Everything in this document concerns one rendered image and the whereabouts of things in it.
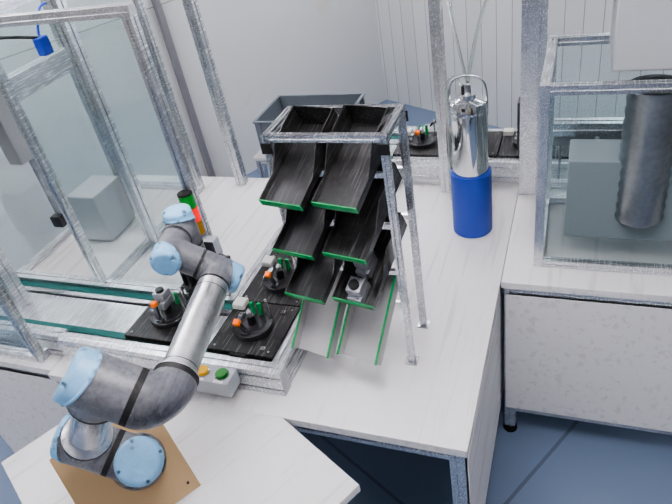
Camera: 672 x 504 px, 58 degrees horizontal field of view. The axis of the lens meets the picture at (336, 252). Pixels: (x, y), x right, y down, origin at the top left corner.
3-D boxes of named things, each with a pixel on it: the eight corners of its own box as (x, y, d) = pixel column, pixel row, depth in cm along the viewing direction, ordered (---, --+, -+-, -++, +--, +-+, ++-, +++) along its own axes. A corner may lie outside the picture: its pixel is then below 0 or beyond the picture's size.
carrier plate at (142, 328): (183, 347, 204) (181, 342, 203) (126, 339, 213) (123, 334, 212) (216, 300, 222) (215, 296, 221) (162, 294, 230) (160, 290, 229)
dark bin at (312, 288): (324, 305, 173) (315, 294, 167) (287, 296, 180) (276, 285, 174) (359, 223, 183) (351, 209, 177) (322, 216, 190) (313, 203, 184)
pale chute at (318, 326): (334, 358, 183) (327, 358, 180) (298, 348, 190) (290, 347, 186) (355, 268, 185) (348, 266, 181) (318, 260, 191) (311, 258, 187)
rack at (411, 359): (416, 366, 193) (388, 137, 146) (311, 351, 206) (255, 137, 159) (430, 321, 208) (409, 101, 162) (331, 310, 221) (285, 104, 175)
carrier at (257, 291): (301, 310, 210) (293, 282, 203) (240, 303, 218) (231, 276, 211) (324, 267, 228) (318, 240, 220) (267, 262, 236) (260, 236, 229)
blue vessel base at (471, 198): (489, 240, 239) (488, 181, 224) (450, 237, 245) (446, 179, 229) (494, 218, 251) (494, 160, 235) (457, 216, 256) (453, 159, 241)
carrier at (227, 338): (272, 361, 192) (263, 333, 185) (207, 352, 200) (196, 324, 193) (300, 311, 210) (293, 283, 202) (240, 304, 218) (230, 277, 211)
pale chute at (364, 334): (381, 365, 178) (375, 365, 174) (343, 354, 184) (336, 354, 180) (402, 272, 180) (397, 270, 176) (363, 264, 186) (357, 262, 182)
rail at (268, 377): (286, 396, 191) (278, 372, 185) (68, 359, 223) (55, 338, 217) (292, 383, 195) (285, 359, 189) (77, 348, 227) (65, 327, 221)
